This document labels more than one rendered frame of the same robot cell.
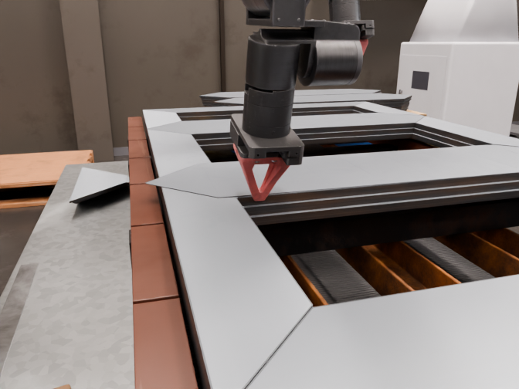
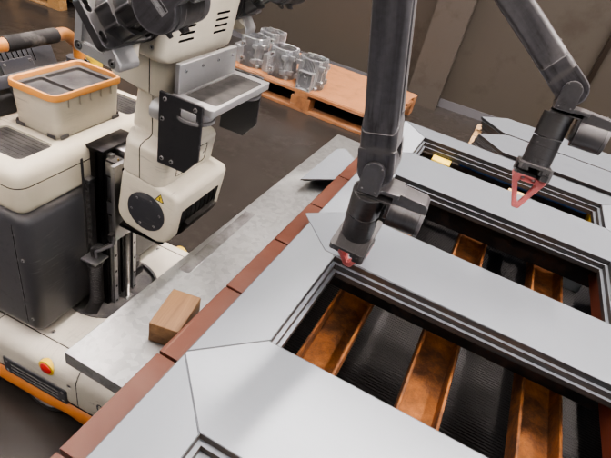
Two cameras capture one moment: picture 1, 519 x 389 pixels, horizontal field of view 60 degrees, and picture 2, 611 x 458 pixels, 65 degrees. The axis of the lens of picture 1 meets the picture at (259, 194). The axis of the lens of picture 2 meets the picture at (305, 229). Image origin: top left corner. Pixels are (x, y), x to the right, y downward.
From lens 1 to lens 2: 0.51 m
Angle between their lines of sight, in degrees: 33
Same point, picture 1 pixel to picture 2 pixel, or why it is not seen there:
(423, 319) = (298, 379)
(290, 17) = (369, 189)
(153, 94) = (505, 60)
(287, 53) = (365, 204)
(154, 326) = (221, 302)
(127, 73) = (490, 29)
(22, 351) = (207, 265)
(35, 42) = not seen: outside the picture
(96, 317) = not seen: hidden behind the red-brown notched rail
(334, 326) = (263, 353)
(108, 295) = not seen: hidden behind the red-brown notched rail
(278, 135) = (355, 241)
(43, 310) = (232, 248)
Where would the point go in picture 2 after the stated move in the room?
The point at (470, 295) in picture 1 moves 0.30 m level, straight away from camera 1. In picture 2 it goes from (337, 389) to (495, 356)
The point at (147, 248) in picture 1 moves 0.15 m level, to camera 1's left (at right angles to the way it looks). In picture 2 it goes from (264, 259) to (214, 220)
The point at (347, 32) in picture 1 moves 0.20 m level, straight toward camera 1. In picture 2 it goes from (416, 207) to (323, 237)
